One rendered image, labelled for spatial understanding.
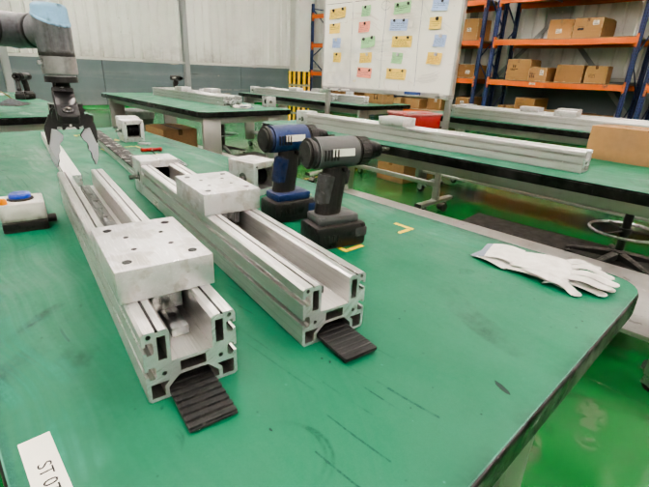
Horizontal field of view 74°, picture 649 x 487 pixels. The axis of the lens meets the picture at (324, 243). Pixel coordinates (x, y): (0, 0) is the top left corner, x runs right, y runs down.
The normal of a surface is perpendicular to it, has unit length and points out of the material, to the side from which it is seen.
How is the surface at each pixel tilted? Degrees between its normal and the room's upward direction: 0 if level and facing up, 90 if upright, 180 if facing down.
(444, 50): 90
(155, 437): 0
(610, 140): 88
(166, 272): 90
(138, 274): 90
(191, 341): 0
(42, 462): 0
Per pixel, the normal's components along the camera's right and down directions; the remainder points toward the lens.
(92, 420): 0.04, -0.93
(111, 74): 0.68, 0.29
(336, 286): -0.82, 0.18
